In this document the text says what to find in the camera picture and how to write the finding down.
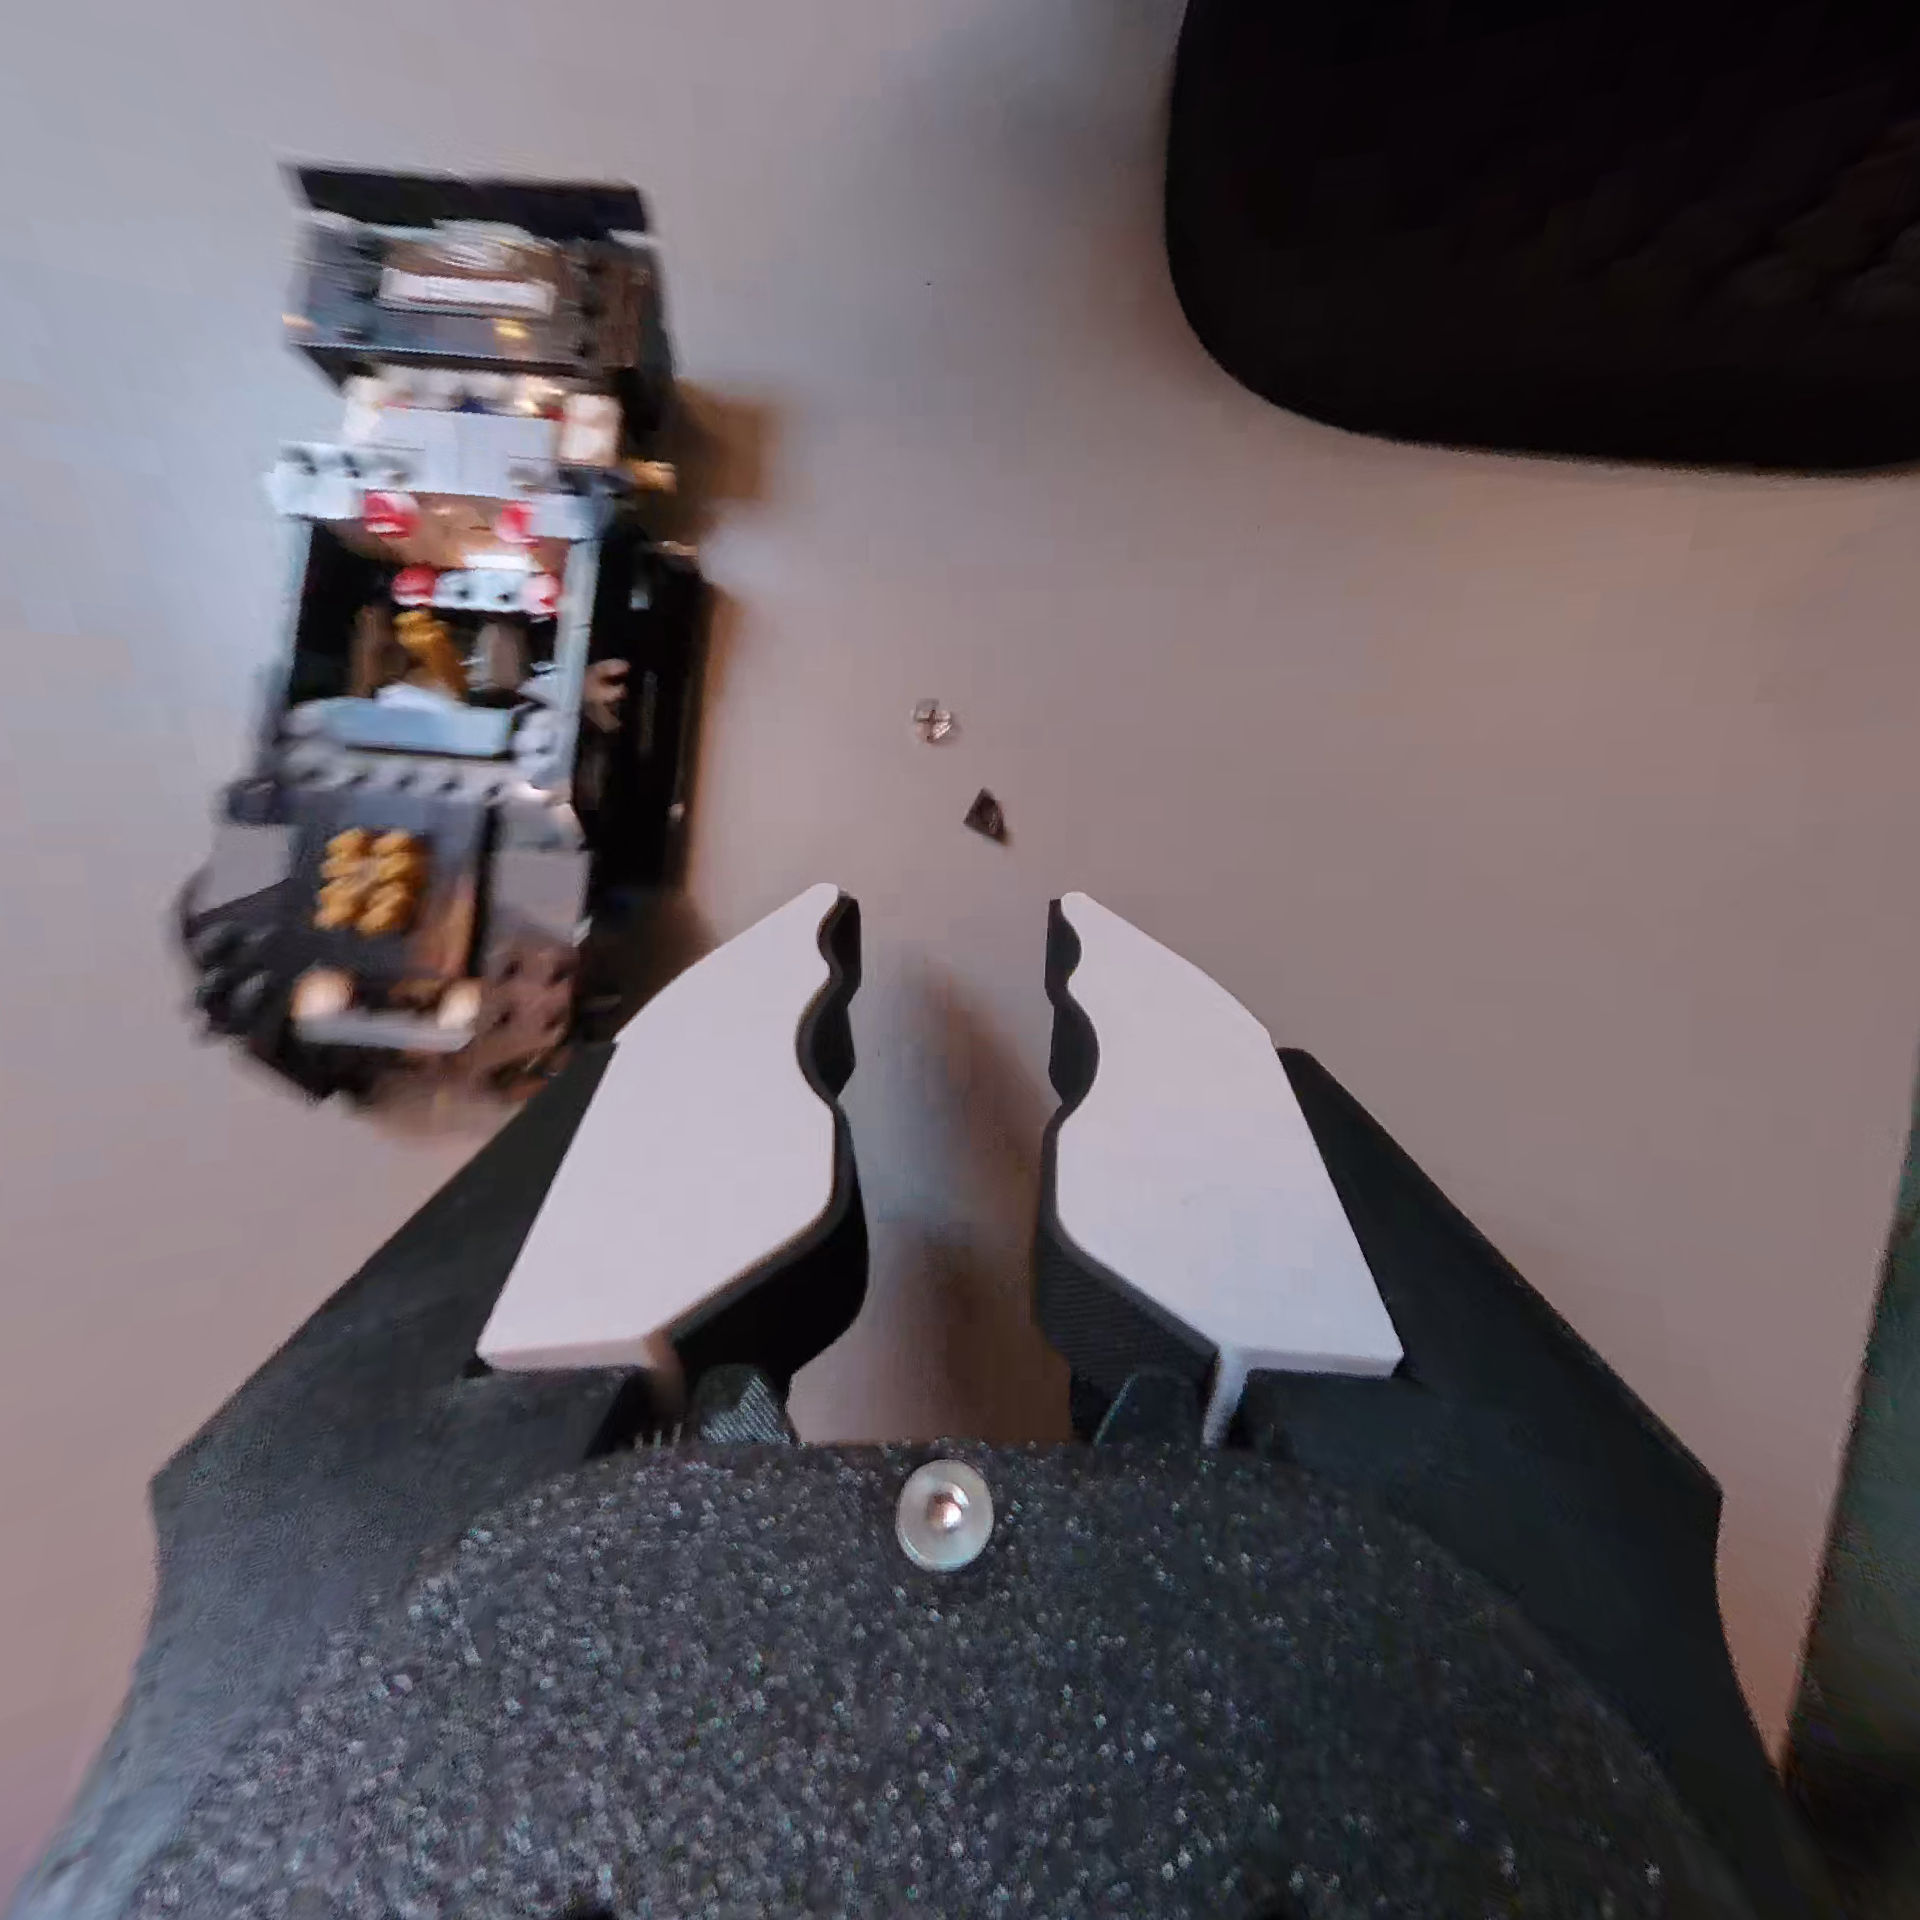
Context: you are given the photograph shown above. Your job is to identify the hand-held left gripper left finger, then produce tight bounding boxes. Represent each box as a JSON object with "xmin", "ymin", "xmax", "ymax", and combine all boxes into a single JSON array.
[{"xmin": 476, "ymin": 881, "xmax": 873, "ymax": 1412}]

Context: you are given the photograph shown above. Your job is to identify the lego car model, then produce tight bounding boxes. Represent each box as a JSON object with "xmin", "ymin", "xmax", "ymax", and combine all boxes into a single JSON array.
[{"xmin": 176, "ymin": 166, "xmax": 720, "ymax": 1109}]

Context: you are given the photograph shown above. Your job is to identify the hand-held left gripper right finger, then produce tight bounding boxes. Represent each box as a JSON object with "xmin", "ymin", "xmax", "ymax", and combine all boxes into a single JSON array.
[{"xmin": 1032, "ymin": 890, "xmax": 1408, "ymax": 1435}]

